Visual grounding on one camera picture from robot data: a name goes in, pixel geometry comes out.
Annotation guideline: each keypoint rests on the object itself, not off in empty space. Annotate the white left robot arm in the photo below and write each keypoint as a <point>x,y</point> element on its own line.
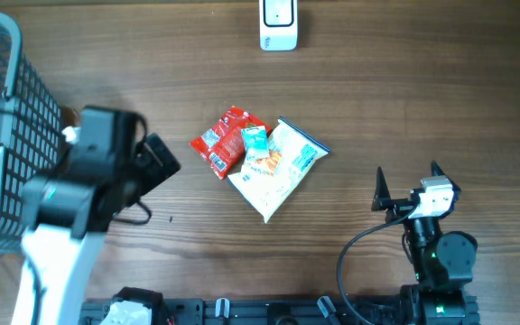
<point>111,162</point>

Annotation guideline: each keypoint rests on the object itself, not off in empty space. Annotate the teal small packet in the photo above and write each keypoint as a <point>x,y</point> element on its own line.
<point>256,143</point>

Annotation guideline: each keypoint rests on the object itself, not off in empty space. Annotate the grey plastic shopping basket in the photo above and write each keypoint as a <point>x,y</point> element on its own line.
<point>30,125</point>

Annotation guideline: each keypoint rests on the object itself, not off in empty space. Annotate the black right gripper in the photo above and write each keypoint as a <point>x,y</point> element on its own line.
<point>400,208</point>

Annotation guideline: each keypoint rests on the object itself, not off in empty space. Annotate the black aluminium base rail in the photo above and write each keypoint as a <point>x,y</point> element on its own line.
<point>282,311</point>

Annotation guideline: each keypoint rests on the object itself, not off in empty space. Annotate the orange tissue pack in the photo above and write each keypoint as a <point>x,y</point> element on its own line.
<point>265,166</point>

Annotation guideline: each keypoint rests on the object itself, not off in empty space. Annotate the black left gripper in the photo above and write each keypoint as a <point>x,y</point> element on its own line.
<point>153,173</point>

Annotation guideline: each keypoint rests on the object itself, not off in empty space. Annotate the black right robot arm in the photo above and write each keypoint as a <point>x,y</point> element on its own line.
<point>442,262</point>

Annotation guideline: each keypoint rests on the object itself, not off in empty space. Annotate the red snack packet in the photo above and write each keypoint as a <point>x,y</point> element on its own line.
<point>222,145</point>

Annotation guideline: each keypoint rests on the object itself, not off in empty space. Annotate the white barcode scanner box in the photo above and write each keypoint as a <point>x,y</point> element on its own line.
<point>278,25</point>

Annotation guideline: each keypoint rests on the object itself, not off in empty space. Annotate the yellow snack bag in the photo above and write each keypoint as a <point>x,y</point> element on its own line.
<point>299,152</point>

